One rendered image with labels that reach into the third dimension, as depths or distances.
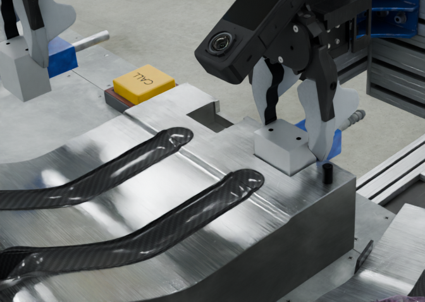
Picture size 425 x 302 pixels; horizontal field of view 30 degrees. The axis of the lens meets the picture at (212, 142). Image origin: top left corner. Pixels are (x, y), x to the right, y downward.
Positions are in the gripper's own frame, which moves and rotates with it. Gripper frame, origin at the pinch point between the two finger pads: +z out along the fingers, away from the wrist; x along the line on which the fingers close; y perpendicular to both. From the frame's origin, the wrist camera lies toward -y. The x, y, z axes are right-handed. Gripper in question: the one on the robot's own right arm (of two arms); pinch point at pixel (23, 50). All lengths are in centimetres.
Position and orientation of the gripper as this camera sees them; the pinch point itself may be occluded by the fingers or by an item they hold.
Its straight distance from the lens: 90.7
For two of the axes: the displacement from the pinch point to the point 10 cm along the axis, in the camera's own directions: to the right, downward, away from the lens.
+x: -6.4, -3.9, 6.7
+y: 7.7, -4.1, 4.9
